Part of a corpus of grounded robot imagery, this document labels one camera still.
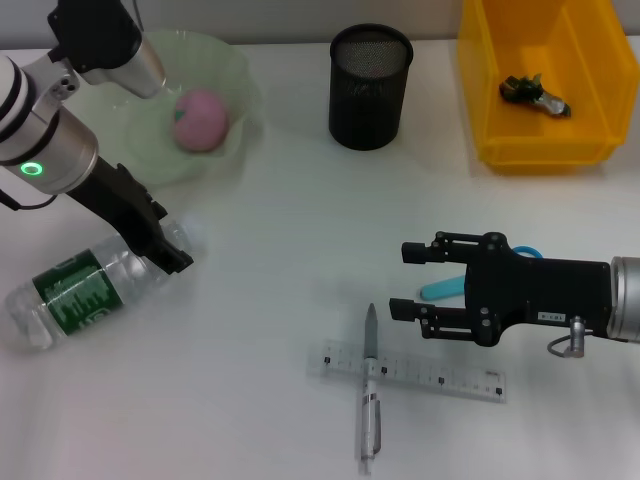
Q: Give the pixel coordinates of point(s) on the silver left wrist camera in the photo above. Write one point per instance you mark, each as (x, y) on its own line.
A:
(135, 65)

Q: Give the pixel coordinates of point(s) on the pink toy peach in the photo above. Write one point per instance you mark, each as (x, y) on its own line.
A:
(202, 125)

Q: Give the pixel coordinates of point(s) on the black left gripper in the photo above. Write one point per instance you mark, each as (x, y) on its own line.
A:
(120, 205)

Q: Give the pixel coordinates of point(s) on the clear green-label water bottle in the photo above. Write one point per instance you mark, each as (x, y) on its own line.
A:
(75, 295)

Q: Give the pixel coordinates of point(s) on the black mesh pen holder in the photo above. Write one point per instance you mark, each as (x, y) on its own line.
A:
(370, 110)

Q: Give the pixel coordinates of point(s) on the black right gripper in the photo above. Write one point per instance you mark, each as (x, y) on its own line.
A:
(545, 295)

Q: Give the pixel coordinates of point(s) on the blue scissors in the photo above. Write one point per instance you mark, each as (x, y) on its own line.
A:
(442, 290)

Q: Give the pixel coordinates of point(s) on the yellow plastic bin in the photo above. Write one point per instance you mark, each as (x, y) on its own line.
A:
(500, 145)

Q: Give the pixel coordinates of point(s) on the clear plastic ruler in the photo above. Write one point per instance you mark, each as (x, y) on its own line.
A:
(430, 375)

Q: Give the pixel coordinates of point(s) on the green plastic wrapper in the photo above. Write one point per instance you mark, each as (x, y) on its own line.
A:
(525, 90)

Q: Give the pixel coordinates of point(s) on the grey white pen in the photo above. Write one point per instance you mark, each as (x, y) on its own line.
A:
(369, 400)

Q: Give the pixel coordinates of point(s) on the translucent green fruit plate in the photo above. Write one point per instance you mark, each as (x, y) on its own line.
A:
(225, 75)

